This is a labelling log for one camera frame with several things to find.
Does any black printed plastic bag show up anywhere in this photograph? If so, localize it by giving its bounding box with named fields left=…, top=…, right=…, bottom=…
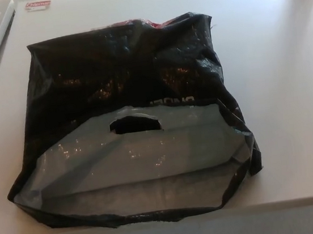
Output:
left=0, top=5, right=272, bottom=234

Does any red white label sticker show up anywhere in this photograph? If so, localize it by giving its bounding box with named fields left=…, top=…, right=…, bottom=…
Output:
left=24, top=0, right=52, bottom=13

